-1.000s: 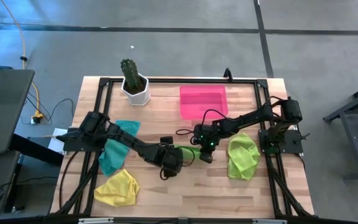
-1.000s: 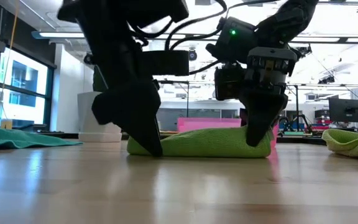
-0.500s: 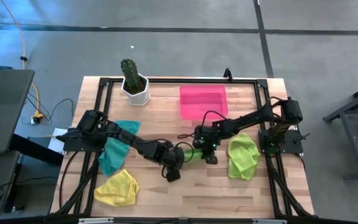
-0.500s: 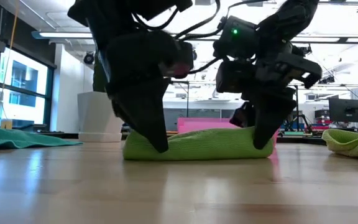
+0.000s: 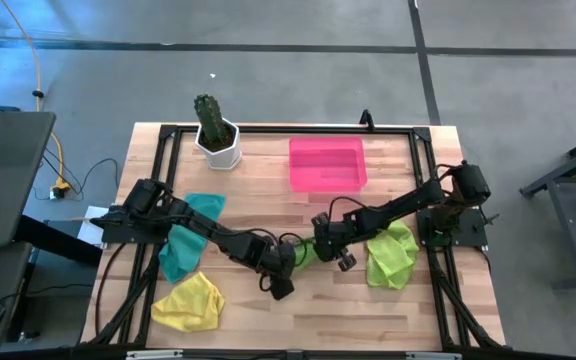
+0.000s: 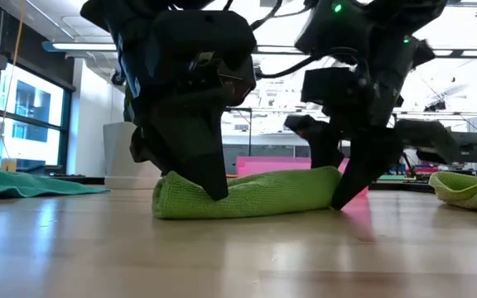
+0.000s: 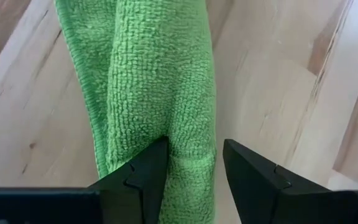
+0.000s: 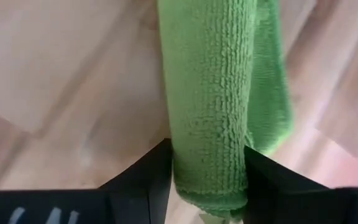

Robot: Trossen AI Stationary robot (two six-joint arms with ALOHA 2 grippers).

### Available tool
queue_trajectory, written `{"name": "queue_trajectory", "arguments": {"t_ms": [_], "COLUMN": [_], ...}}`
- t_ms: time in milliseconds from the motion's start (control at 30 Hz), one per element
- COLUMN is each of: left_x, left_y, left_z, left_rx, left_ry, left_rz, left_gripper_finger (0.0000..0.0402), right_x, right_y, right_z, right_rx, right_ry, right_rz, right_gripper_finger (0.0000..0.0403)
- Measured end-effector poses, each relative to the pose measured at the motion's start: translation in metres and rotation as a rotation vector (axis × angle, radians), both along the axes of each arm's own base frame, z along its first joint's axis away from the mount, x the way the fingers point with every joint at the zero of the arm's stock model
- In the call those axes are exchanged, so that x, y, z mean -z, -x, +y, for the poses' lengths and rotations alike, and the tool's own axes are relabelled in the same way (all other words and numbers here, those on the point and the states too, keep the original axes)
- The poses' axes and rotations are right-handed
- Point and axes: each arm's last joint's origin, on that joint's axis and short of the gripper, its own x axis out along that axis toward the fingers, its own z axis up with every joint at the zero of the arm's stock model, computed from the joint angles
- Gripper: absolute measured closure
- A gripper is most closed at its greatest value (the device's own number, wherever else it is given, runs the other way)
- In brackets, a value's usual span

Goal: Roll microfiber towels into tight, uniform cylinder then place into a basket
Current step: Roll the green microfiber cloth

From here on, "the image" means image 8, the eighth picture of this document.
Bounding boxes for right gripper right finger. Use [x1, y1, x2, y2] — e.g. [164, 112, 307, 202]
[241, 146, 358, 224]

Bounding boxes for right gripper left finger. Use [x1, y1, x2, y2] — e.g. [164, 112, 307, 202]
[0, 138, 173, 224]

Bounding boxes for green microfiber towel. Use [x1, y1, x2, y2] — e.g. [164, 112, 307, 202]
[157, 0, 293, 220]

